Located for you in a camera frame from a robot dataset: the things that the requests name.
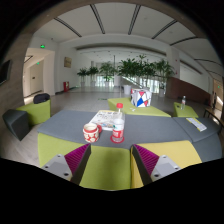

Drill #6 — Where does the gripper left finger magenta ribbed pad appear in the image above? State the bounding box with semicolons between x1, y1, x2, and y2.
41;142;92;186

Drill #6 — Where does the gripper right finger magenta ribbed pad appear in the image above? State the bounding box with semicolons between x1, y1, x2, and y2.
131;143;183;186

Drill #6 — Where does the clear water bottle red cap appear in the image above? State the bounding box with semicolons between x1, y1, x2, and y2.
112;103;125;139

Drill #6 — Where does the distant clear water bottle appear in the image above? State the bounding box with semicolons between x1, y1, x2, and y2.
181;96;186;110

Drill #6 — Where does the green seat cushion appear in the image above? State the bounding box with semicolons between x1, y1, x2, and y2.
38;133;131;190

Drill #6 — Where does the red white patterned mug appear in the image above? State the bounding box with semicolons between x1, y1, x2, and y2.
83;123;102;143

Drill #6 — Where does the yellow seat cushion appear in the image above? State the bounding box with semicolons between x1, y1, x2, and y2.
131;140;201;188

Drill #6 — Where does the red round coaster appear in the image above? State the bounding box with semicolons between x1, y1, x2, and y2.
110;135;125;144

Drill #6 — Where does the open magazine on sofa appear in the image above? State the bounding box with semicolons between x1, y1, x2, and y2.
90;110;122;131

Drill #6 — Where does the green ottoman under box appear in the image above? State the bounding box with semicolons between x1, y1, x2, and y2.
107;98;169;117

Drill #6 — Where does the folded yellow white newspaper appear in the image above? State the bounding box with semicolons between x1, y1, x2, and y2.
187;118;207;132

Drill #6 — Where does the green armchair at left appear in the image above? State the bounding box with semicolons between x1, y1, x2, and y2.
18;100;51;126

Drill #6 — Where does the white red blue geometric box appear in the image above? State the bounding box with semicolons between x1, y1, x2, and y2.
131;89;152;108

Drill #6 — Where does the green ottoman under far bottle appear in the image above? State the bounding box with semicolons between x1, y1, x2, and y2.
173;102;198;118

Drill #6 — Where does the grey modular sofa seat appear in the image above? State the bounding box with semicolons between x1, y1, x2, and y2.
38;110;222;165

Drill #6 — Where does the dark grey stool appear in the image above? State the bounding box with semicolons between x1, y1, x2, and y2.
2;109;29;140

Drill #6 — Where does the black bag on armchair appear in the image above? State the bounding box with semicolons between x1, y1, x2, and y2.
33;93;50;104

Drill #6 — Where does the red fire extinguisher box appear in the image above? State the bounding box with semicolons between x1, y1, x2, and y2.
63;81;69;92

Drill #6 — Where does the row of potted plants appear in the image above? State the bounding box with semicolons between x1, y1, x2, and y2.
77;55;174;89

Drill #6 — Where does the yellow wall poster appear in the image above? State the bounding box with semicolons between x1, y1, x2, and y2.
64;57;72;68

